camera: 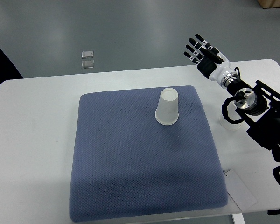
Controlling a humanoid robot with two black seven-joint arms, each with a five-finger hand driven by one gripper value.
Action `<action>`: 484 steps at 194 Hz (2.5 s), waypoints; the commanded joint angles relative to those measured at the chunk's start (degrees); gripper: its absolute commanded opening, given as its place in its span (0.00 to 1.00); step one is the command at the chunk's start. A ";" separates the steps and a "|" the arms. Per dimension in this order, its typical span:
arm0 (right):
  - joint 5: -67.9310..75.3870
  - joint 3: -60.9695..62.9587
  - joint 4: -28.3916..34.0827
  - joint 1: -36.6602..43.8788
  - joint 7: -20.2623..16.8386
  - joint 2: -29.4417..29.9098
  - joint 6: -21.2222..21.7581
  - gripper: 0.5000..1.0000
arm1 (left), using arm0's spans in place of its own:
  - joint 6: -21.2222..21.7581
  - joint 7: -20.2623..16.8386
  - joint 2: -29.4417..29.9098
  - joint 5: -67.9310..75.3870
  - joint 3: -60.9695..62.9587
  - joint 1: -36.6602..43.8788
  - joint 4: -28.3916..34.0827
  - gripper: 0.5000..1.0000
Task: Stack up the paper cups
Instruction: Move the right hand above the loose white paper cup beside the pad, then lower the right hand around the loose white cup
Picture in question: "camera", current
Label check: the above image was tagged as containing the blue textured cushion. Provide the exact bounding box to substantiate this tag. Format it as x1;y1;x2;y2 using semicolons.
69;86;228;222

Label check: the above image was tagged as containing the upper metal floor plate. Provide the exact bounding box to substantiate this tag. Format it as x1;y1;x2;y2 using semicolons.
81;50;94;59

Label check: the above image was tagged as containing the white paper cup on cushion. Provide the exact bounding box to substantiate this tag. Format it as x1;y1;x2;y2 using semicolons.
155;88;179;126

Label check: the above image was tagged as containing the wooden furniture corner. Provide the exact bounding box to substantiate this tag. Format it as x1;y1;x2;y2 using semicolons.
257;0;280;9

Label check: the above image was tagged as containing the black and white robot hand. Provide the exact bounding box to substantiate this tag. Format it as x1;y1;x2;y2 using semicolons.
184;34;239;88

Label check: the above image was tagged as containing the black table control panel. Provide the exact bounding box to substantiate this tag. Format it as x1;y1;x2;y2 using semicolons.
267;209;280;216

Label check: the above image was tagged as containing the white table leg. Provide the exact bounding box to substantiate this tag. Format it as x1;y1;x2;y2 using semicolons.
231;213;245;224

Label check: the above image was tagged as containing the white cushion tag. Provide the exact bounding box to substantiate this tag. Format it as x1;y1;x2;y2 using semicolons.
224;170;257;211

